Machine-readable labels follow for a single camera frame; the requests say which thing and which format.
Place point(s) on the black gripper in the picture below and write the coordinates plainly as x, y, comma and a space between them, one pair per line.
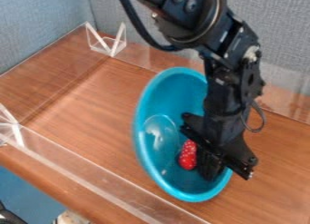
222, 148

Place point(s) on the red toy strawberry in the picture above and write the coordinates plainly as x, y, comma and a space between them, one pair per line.
187, 156

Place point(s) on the blue plastic bowl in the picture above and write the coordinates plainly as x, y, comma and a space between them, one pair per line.
174, 92

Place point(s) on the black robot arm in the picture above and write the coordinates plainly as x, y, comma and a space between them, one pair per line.
203, 25

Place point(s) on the clear acrylic back barrier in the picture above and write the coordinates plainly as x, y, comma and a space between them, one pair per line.
286, 93

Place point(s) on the clear acrylic barrier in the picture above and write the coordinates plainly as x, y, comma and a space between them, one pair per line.
286, 93
88, 188

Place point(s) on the clear acrylic front barrier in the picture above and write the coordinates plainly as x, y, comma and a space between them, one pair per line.
88, 188

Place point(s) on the clear acrylic corner bracket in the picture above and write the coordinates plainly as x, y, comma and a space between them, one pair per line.
106, 45

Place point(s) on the clear acrylic left bracket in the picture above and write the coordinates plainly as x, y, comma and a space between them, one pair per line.
10, 128

